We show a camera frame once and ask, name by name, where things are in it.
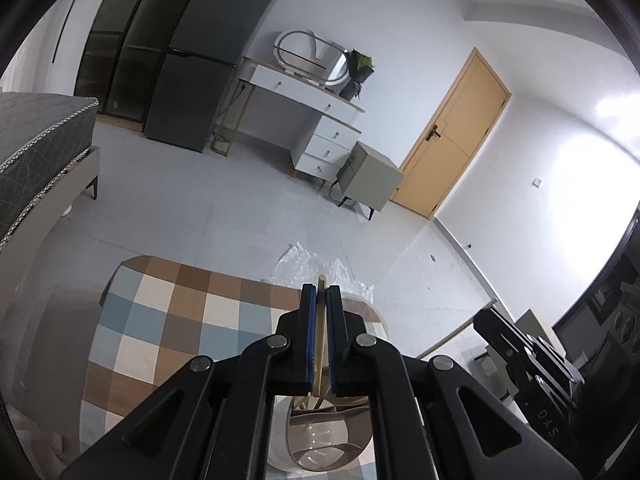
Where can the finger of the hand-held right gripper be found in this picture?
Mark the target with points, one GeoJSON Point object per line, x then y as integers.
{"type": "Point", "coordinates": [500, 332]}

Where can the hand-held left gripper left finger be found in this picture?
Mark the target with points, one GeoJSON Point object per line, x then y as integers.
{"type": "Point", "coordinates": [309, 340]}

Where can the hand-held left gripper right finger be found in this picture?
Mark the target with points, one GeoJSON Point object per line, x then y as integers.
{"type": "Point", "coordinates": [334, 340]}

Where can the slender bamboo chopstick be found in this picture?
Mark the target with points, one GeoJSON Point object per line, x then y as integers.
{"type": "Point", "coordinates": [302, 403]}
{"type": "Point", "coordinates": [321, 300]}
{"type": "Point", "coordinates": [350, 401]}

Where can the grey white utensil holder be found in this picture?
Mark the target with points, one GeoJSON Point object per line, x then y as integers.
{"type": "Point", "coordinates": [320, 440]}

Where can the clear bubble wrap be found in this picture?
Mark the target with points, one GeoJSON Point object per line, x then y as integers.
{"type": "Point", "coordinates": [310, 270]}

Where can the dark glossy cabinet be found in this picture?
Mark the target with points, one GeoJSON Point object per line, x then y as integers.
{"type": "Point", "coordinates": [610, 300]}

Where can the checkered tablecloth table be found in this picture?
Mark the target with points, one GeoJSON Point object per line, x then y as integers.
{"type": "Point", "coordinates": [175, 320]}

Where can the grey nightstand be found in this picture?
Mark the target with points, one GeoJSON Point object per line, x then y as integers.
{"type": "Point", "coordinates": [370, 175]}

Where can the light wooden door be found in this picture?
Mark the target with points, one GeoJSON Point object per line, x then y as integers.
{"type": "Point", "coordinates": [450, 135]}

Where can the white vanity desk with drawers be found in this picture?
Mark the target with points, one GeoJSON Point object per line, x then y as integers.
{"type": "Point", "coordinates": [320, 130]}

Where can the black bag with green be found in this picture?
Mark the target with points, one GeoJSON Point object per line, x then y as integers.
{"type": "Point", "coordinates": [356, 75]}

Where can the dark grey refrigerator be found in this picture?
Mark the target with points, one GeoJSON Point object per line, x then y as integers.
{"type": "Point", "coordinates": [200, 85]}

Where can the white cloth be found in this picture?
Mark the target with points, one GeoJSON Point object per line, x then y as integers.
{"type": "Point", "coordinates": [35, 435]}

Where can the dark grey mattress bed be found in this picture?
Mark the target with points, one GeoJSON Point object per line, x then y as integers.
{"type": "Point", "coordinates": [35, 145]}

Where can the dark glass door cabinet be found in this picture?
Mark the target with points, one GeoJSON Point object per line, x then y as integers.
{"type": "Point", "coordinates": [115, 60]}

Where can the oval white frame mirror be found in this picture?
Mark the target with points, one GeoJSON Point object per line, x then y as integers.
{"type": "Point", "coordinates": [310, 55]}

